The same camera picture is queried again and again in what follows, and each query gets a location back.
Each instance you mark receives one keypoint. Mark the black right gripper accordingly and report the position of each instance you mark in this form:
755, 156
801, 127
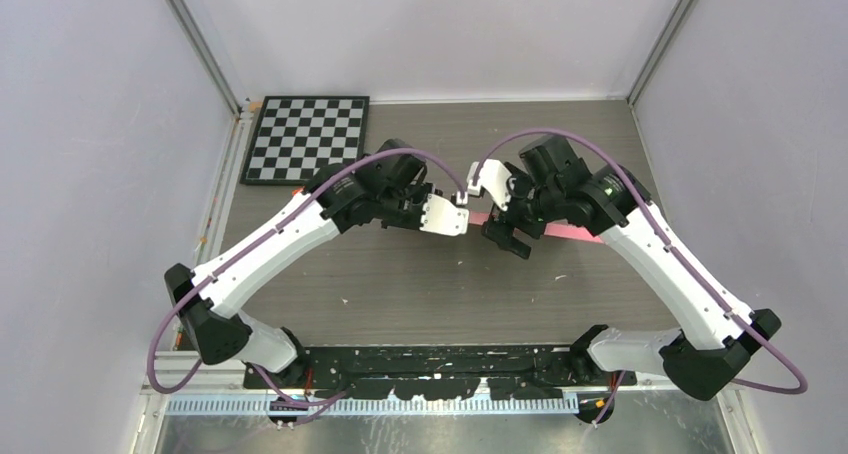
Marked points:
501, 228

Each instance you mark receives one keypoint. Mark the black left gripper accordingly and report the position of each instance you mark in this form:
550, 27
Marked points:
420, 191

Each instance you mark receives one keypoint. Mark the pink photo frame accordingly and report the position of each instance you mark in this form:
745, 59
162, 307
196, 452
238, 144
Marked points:
557, 230

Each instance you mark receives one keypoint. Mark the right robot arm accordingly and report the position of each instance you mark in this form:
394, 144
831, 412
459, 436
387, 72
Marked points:
716, 335

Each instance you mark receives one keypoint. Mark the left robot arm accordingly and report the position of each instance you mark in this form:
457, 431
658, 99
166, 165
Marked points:
209, 299

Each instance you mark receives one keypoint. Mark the black white checkerboard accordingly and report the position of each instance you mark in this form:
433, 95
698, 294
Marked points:
295, 136

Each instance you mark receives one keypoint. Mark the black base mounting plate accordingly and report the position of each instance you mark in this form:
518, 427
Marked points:
443, 372

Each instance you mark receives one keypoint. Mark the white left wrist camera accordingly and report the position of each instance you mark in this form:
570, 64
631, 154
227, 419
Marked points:
441, 216

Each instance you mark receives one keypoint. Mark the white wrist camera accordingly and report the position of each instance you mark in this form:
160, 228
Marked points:
490, 177
441, 216

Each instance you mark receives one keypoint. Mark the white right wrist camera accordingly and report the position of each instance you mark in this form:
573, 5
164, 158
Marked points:
490, 177

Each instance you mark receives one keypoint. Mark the aluminium front rail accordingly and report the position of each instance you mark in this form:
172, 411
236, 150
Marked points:
170, 367

